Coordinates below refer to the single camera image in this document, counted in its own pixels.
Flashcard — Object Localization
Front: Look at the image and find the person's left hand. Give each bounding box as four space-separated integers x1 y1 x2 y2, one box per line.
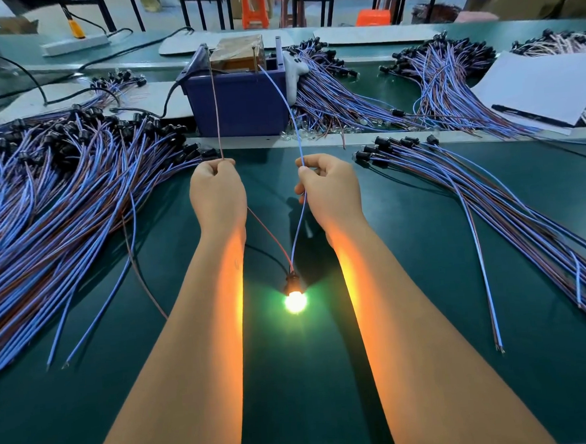
187 157 251 251

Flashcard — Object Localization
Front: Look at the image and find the person's right hand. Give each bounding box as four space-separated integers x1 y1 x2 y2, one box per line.
292 151 367 247

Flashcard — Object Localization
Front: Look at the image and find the blue brown plug cable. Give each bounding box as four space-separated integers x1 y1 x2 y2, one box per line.
206 41 320 320

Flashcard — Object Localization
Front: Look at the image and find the blue plastic tester box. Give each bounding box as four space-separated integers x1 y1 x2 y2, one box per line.
177 36 291 141

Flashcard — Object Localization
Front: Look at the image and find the pile of wired lamps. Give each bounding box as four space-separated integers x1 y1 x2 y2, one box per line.
0 93 234 387
353 122 586 363

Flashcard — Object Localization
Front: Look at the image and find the person's left forearm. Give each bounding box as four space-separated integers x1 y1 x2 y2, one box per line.
76 232 258 444

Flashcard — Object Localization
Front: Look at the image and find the person's right forearm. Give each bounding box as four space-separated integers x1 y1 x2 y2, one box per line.
325 219 558 444

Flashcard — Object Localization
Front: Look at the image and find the white power strip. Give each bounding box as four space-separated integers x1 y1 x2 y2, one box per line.
41 32 112 58

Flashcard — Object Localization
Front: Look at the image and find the white flat mat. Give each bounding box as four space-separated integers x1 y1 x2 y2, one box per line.
0 75 193 130
157 24 313 57
313 20 446 50

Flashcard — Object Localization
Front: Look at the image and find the brown cardboard block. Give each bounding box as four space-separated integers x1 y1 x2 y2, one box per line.
208 34 266 75

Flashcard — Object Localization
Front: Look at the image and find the orange plastic stool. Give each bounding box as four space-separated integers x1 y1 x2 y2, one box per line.
241 0 271 30
354 8 393 29

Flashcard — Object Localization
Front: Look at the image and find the black pen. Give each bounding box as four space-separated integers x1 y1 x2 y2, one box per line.
491 99 576 134

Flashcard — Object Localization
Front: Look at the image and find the pink plastic stool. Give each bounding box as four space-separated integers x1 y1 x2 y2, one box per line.
453 9 500 25

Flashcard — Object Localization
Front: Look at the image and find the white paper sheet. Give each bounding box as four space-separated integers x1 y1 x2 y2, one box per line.
469 47 586 135

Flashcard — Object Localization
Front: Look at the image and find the open cardboard box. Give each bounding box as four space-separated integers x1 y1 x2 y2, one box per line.
0 14 40 37

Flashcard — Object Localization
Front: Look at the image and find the loose grey wire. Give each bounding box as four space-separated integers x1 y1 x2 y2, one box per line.
123 218 169 322

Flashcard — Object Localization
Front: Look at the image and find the black power cable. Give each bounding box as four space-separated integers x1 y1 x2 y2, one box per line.
0 25 199 108

